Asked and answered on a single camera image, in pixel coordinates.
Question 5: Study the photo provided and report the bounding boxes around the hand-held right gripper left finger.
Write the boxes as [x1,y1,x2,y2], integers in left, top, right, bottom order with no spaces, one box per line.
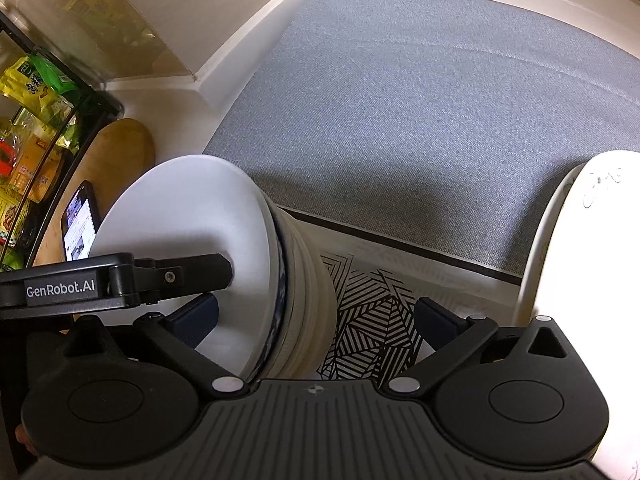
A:
[47,294,251,401]

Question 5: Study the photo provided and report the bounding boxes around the grey woven shelf mat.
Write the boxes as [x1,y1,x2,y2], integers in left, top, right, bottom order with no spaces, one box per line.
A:
[201,0,640,281]

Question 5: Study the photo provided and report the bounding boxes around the wooden cutting board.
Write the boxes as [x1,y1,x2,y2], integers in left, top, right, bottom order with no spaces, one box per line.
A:
[30,117,156,263]

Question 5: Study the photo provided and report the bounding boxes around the rack of snack packets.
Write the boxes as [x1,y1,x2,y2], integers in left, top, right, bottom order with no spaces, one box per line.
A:
[0,10,125,273]

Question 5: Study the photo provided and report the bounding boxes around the stack of white bowls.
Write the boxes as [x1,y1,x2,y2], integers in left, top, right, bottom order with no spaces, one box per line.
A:
[270,205,342,382]

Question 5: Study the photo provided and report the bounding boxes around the black white geometric liner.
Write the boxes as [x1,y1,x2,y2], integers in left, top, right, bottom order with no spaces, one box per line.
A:
[277,205,523,388]

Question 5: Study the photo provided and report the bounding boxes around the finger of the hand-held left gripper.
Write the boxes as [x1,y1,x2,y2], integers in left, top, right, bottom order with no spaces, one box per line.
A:
[110,253,234,306]

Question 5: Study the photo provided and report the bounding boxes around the green snack packet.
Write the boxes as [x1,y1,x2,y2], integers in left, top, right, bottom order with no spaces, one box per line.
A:
[0,54,77,107]

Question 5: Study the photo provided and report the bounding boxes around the black smartphone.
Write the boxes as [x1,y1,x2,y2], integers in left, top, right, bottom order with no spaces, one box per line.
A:
[62,180,103,262]

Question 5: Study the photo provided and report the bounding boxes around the white floral print plate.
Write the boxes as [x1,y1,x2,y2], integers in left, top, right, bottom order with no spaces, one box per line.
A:
[512,150,640,480]

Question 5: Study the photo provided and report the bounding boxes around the orange snack packet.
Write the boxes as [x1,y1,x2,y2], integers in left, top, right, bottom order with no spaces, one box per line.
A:
[9,136,57,203]

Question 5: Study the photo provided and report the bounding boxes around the red snack packet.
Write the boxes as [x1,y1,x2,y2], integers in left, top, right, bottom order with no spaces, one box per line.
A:
[0,139,22,177]

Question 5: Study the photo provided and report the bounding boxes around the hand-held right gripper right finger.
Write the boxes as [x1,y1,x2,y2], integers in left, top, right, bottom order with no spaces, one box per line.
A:
[382,294,583,401]

